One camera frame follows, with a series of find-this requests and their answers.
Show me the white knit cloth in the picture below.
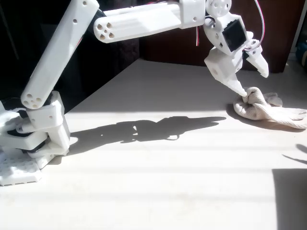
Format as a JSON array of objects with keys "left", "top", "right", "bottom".
[{"left": 233, "top": 87, "right": 307, "bottom": 130}]

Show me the teal object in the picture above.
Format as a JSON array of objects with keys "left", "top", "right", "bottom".
[{"left": 295, "top": 42, "right": 307, "bottom": 63}]

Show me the brown wooden cabinet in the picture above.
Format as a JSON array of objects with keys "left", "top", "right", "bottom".
[{"left": 140, "top": 0, "right": 305, "bottom": 73}]

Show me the red black gripper servo cable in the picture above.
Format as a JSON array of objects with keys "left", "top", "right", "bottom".
[{"left": 254, "top": 0, "right": 266, "bottom": 51}]

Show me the white shelf post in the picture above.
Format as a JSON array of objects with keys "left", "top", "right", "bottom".
[{"left": 289, "top": 0, "right": 307, "bottom": 60}]

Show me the white perforated base plate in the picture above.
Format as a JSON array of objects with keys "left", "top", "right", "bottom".
[{"left": 0, "top": 153, "right": 43, "bottom": 186}]

